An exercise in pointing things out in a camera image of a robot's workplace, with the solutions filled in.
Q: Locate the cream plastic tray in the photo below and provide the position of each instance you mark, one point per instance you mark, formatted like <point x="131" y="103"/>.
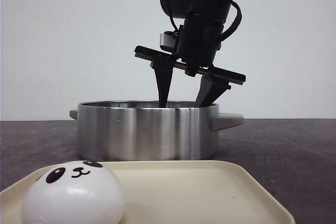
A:
<point x="175" y="192"/>

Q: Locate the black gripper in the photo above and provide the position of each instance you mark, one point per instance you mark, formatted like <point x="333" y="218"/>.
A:
<point x="195" y="50"/>

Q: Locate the panda bun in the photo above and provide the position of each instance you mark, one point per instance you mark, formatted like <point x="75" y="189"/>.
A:
<point x="75" y="192"/>

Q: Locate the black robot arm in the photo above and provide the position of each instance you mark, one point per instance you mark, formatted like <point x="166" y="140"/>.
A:
<point x="227" y="12"/>

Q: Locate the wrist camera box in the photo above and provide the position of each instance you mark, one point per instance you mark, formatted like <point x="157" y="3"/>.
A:
<point x="168" y="40"/>

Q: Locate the stainless steel pot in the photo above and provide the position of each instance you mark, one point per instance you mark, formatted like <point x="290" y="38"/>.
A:
<point x="142" y="131"/>

